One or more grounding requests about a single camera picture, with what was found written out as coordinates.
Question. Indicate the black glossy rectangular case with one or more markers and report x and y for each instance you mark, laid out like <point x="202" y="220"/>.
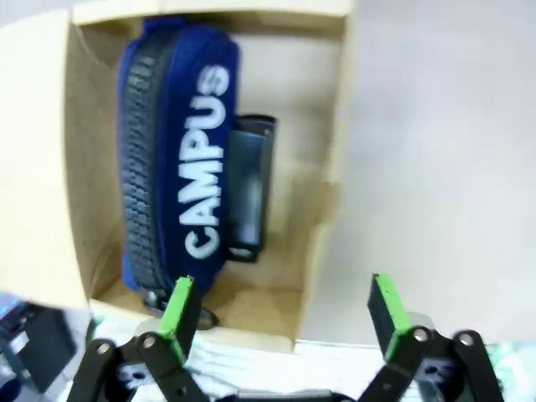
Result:
<point x="249" y="188"/>

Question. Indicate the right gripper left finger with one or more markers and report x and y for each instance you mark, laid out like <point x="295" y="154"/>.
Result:
<point x="178" y="318"/>

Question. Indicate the blue Campus pencil case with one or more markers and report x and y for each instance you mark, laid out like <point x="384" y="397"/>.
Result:
<point x="197" y="125"/>

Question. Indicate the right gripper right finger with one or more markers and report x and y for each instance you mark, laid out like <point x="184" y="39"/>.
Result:
<point x="389" y="318"/>

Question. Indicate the open cardboard box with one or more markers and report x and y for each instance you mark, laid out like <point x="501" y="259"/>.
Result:
<point x="289" y="104"/>

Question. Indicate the black blocky device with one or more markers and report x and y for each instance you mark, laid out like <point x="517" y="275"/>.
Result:
<point x="42" y="347"/>

